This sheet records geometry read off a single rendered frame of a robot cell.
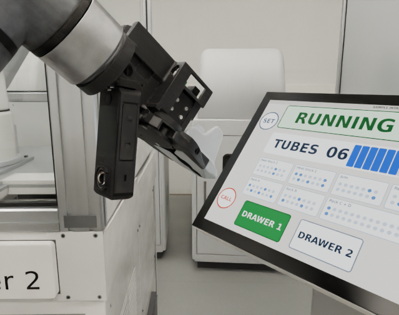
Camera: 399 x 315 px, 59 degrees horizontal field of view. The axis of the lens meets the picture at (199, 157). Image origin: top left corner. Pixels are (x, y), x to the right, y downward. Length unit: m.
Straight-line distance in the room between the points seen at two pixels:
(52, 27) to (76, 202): 0.42
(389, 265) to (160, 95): 0.33
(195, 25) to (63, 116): 3.18
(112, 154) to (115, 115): 0.04
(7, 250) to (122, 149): 0.44
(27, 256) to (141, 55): 0.48
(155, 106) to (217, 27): 3.42
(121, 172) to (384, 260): 0.33
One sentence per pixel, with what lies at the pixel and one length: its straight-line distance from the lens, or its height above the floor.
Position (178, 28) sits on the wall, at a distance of 3.79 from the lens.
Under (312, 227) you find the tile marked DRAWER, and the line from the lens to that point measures 0.54.
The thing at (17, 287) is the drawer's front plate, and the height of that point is 0.84.
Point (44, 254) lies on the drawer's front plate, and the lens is 0.73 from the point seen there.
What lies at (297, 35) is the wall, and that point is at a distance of 3.87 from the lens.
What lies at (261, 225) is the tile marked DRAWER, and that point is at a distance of 0.57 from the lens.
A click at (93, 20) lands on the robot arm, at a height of 1.27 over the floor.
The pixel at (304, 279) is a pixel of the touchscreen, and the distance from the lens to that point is 0.51.
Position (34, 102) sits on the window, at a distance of 0.70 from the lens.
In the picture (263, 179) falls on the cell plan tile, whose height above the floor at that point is 1.06.
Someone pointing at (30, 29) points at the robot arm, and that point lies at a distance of 0.33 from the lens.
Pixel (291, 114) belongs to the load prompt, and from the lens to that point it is 0.67.
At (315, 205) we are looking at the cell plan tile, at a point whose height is 1.04.
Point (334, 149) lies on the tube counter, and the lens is 0.59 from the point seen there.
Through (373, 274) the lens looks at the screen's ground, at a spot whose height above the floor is 0.99.
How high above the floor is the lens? 1.22
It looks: 12 degrees down
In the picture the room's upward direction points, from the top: straight up
